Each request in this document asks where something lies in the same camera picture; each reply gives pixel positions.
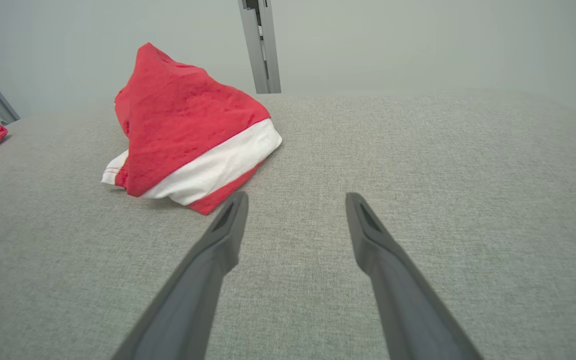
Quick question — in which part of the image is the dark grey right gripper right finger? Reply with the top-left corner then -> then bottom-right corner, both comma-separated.
345,192 -> 485,360

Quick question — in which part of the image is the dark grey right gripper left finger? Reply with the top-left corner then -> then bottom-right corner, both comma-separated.
112,191 -> 250,360

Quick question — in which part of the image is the red white-trimmed garment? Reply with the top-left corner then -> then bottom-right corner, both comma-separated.
101,42 -> 283,216

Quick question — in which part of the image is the grey metal post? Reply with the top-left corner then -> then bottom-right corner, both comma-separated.
238,0 -> 282,95

